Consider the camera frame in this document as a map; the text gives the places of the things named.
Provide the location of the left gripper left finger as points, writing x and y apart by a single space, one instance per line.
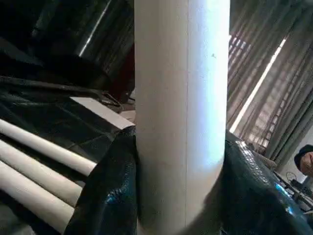
110 196

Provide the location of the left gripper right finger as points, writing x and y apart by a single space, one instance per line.
254 200

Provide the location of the black plastic mat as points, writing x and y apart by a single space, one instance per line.
54 122

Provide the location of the person head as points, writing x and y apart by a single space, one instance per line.
304 161

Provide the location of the flat white panel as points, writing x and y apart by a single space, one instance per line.
102 113

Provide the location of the grey curtain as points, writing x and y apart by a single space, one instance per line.
264 73

